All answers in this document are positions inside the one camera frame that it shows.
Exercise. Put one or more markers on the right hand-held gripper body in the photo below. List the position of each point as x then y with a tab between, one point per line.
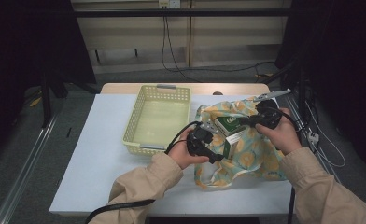
268	116

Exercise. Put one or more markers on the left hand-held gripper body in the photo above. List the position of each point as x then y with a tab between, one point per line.
199	140

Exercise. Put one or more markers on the green square box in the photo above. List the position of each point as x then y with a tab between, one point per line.
229	124

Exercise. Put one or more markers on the orange print cloth bag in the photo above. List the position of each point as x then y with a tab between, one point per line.
259	155

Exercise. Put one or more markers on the pale yellow plastic basket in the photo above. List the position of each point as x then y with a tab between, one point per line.
157	123

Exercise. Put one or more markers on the person's left hand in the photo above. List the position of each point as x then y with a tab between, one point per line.
181	155

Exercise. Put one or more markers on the person's right hand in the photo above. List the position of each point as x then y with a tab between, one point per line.
285	137

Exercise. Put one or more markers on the white power strip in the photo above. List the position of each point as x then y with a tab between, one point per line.
313	137

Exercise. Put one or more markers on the dark curtain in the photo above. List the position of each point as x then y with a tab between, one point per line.
349	62
22	46

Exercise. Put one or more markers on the black horizontal metal bar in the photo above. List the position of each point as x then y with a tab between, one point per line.
184	12

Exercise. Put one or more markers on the small black stick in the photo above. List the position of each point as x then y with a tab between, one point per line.
68	132

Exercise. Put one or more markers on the black metal stand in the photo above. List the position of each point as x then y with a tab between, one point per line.
46	99

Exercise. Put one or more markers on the yellow floor tape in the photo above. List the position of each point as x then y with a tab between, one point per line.
35	101

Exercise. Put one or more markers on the aluminium floor rail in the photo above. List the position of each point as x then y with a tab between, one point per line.
25	174
343	199

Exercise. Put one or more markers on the white wall socket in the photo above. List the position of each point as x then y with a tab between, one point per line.
169	3

